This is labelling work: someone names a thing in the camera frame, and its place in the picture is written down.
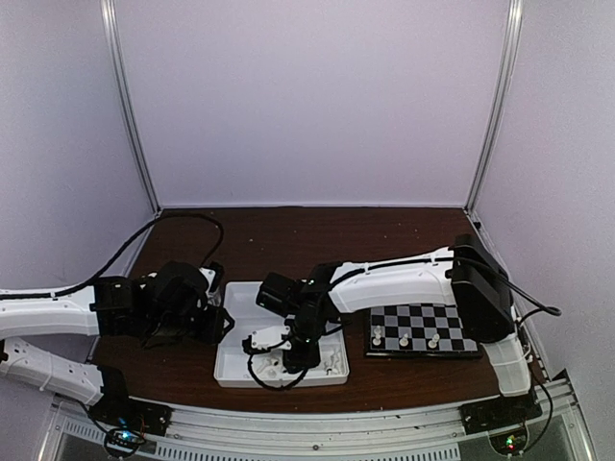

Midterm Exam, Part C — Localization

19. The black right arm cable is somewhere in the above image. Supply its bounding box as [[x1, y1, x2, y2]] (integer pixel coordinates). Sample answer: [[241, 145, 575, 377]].
[[245, 258, 563, 393]]

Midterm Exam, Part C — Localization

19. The black white chess board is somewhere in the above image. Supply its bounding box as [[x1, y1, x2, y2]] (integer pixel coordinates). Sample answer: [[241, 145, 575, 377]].
[[364, 303, 482, 359]]

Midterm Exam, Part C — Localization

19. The front aluminium rail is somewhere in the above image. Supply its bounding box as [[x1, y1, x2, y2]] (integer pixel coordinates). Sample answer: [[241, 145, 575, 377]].
[[42, 393, 597, 461]]

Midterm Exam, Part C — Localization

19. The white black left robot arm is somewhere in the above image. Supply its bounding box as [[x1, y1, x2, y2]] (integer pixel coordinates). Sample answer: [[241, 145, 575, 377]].
[[1, 261, 234, 426]]

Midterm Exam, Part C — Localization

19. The white plastic compartment tray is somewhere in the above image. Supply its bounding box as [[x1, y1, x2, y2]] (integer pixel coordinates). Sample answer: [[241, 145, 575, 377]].
[[213, 281, 350, 388]]

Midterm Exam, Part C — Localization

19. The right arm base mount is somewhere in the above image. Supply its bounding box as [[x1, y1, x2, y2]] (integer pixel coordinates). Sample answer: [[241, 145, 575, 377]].
[[459, 396, 543, 457]]

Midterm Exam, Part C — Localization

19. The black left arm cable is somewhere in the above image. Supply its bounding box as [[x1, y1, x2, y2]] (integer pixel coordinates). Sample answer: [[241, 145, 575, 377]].
[[47, 214, 225, 299]]

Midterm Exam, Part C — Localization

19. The white chess piece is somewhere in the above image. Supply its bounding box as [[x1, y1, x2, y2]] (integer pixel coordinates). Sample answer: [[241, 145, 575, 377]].
[[399, 333, 410, 349], [428, 333, 440, 350]]

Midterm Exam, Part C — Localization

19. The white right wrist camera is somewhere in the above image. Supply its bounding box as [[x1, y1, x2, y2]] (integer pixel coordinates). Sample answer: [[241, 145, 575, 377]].
[[242, 326, 292, 354]]

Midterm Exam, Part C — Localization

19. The left aluminium frame post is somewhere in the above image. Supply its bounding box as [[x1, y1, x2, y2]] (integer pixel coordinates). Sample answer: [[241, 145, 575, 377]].
[[100, 0, 161, 214]]

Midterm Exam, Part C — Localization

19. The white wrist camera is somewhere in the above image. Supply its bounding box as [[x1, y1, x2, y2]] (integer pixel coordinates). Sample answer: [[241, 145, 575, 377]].
[[200, 261, 225, 293], [242, 326, 292, 354]]

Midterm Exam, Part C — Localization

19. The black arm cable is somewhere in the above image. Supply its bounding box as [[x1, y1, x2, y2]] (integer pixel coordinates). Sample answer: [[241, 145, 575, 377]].
[[47, 214, 225, 299], [245, 258, 563, 393]]

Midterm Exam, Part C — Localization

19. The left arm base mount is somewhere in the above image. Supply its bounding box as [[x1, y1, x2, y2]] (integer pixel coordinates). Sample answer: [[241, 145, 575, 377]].
[[82, 398, 173, 459]]

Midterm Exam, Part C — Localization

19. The aluminium frame post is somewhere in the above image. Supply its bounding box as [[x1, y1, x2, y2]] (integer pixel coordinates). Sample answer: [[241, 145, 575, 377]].
[[464, 0, 524, 216], [100, 0, 161, 214]]

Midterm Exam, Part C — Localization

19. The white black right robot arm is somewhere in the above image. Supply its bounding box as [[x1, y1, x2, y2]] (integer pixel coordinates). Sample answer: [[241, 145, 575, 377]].
[[242, 234, 532, 425]]

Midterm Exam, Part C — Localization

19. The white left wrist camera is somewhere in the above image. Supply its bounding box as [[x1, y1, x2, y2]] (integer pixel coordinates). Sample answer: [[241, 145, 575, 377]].
[[200, 261, 225, 293]]

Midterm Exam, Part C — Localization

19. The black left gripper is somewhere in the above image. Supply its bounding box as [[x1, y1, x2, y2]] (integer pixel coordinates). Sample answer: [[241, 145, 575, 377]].
[[145, 303, 234, 345]]

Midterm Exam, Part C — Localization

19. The right aluminium frame post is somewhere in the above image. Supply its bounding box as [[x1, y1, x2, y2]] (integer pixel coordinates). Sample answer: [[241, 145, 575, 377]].
[[464, 0, 524, 216]]

